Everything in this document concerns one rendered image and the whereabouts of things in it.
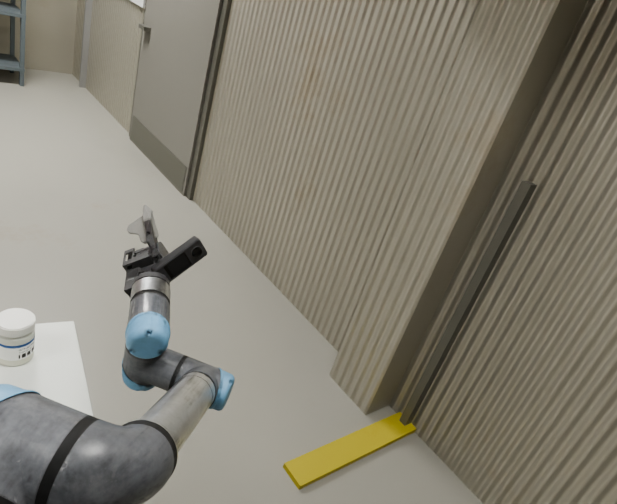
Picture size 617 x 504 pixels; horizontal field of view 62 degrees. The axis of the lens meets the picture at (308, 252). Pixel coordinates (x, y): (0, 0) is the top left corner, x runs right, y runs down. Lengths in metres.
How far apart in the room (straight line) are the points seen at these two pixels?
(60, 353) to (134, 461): 0.58
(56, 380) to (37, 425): 0.48
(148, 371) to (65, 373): 0.20
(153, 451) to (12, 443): 0.16
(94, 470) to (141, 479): 0.06
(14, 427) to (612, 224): 1.88
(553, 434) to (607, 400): 0.27
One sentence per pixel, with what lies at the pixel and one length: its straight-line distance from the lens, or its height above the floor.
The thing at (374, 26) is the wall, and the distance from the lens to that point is 2.79.
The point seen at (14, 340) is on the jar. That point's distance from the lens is 1.15.
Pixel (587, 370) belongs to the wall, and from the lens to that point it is 2.21.
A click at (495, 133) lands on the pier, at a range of 2.08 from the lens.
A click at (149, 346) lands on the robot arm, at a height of 1.15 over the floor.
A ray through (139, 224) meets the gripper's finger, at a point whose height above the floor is 1.23.
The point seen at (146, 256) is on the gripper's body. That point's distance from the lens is 1.11.
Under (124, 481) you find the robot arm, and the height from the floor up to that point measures 1.24.
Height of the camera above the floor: 1.78
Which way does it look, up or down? 27 degrees down
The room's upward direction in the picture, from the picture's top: 18 degrees clockwise
